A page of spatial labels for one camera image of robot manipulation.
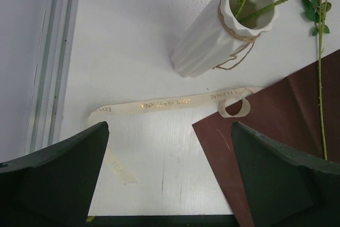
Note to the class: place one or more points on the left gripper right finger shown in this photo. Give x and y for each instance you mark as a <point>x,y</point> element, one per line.
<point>285,186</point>

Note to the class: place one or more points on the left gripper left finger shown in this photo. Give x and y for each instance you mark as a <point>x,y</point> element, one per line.
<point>54,186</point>

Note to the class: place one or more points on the red wrapping paper sheet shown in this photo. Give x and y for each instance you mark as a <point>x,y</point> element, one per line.
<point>287,112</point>

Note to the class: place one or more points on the cream printed ribbon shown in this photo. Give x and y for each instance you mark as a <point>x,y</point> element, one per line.
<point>221,98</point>

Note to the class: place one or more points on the white ribbed ceramic vase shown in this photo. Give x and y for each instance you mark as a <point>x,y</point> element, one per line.
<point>217,39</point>

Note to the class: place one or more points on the left aluminium frame post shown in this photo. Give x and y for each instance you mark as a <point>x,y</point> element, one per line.
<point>51,73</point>

